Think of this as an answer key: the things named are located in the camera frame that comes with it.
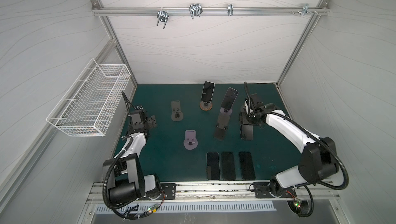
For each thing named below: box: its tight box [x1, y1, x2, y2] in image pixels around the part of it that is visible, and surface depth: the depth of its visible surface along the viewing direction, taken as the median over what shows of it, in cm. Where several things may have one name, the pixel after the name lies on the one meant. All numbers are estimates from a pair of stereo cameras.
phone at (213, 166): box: [206, 151, 221, 181], surface depth 84 cm
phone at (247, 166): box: [239, 151, 256, 180], surface depth 82 cm
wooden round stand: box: [199, 101, 213, 112], surface depth 109 cm
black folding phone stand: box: [212, 112, 231, 141], surface depth 92 cm
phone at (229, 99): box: [220, 86, 239, 113], surface depth 98 cm
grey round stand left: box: [171, 100, 184, 122], surface depth 100 cm
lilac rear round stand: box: [219, 106, 233, 116], surface depth 106 cm
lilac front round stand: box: [183, 129, 199, 151], surface depth 87 cm
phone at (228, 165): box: [221, 151, 237, 181], surface depth 84 cm
